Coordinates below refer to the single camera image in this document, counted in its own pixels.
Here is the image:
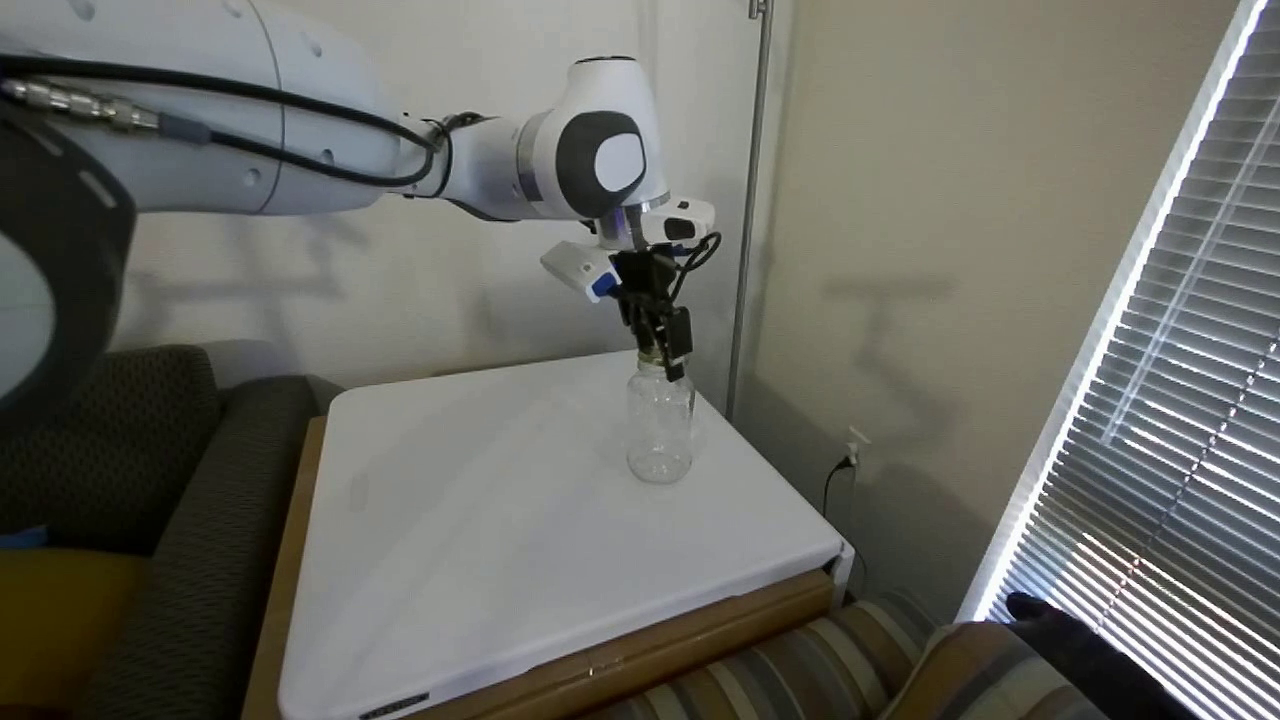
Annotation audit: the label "striped sofa cushion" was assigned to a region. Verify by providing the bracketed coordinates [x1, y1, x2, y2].
[876, 619, 1114, 720]

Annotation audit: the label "dark grey sofa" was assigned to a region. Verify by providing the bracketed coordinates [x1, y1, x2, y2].
[0, 342, 339, 720]

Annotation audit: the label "striped sofa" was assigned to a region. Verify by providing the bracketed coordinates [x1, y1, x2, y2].
[583, 596, 941, 720]

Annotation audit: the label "clear glass jar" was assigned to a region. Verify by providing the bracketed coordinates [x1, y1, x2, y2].
[623, 357, 701, 487]

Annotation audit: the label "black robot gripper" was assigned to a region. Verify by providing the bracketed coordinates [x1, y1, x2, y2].
[607, 243, 695, 383]

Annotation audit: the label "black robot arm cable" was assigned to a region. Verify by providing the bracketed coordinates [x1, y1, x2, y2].
[0, 53, 492, 190]

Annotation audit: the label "blue item on sofa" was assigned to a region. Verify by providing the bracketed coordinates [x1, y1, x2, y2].
[0, 519, 58, 557]

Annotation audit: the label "yellow cushion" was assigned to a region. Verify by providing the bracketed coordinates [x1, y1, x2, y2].
[0, 548, 154, 720]

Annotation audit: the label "white window blinds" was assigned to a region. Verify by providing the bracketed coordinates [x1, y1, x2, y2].
[959, 0, 1280, 720]

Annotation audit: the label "black power cord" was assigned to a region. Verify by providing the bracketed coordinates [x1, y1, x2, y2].
[815, 451, 856, 528]

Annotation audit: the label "thin metal wall pole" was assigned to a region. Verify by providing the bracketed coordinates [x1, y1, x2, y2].
[725, 0, 782, 422]

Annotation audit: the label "black camera cable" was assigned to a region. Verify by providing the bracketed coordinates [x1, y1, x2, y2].
[665, 226, 730, 308]

